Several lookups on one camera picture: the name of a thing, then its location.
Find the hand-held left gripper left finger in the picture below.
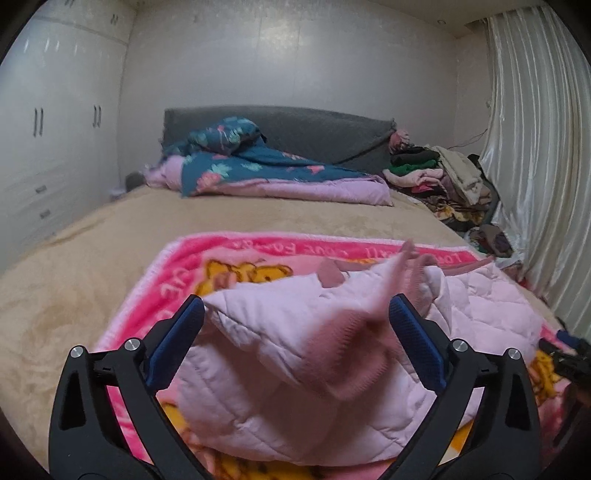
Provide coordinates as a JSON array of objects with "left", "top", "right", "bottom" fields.
[{"left": 48, "top": 294, "right": 213, "bottom": 480}]

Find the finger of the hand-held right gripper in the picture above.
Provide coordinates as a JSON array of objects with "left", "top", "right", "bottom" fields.
[{"left": 539, "top": 339, "right": 568, "bottom": 361}]

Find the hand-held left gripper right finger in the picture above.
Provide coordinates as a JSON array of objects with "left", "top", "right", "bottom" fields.
[{"left": 383, "top": 294, "right": 544, "bottom": 480}]

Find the pink quilted jacket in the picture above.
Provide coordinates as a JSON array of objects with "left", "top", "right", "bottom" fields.
[{"left": 178, "top": 239, "right": 544, "bottom": 464}]

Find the pile of mixed clothes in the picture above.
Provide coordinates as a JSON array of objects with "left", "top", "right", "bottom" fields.
[{"left": 381, "top": 129, "right": 523, "bottom": 260}]

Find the pink printed blanket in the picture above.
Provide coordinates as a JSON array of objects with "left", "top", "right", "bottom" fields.
[{"left": 92, "top": 233, "right": 578, "bottom": 480}]

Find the beige bed cover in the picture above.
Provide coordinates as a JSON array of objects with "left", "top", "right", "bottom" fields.
[{"left": 0, "top": 185, "right": 568, "bottom": 467}]

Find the white satin curtain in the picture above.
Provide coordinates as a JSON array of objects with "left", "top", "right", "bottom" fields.
[{"left": 478, "top": 4, "right": 591, "bottom": 334}]

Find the blue floral pink quilt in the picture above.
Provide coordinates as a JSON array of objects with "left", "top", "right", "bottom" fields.
[{"left": 143, "top": 138, "right": 394, "bottom": 207}]

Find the blue floral pillow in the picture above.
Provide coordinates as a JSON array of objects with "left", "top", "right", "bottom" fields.
[{"left": 186, "top": 116, "right": 269, "bottom": 156}]

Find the grey upholstered headboard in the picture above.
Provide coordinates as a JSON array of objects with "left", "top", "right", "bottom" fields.
[{"left": 163, "top": 106, "right": 398, "bottom": 175}]

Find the white wardrobe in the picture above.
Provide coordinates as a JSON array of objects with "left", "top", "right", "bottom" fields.
[{"left": 0, "top": 0, "right": 138, "bottom": 274}]

